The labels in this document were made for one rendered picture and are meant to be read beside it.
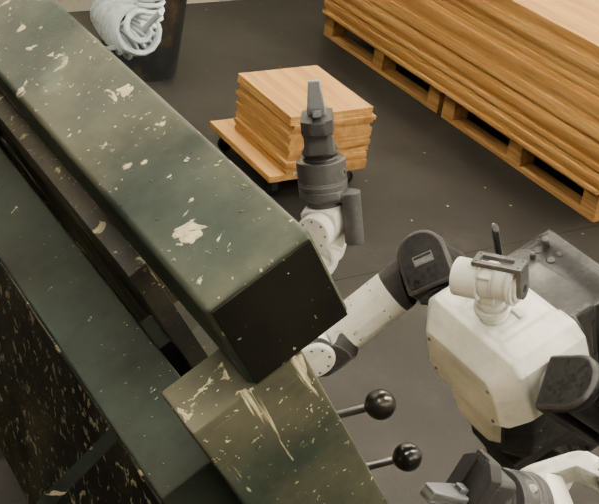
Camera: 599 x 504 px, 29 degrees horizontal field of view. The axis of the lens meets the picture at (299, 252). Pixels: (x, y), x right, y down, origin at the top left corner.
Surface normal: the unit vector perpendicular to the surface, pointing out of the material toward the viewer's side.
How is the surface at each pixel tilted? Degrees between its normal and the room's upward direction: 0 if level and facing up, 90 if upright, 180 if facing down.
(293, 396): 90
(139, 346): 30
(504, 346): 23
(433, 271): 54
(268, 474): 90
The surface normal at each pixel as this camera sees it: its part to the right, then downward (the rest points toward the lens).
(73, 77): -0.33, -0.65
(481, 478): -0.71, -0.22
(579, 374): -0.74, -0.49
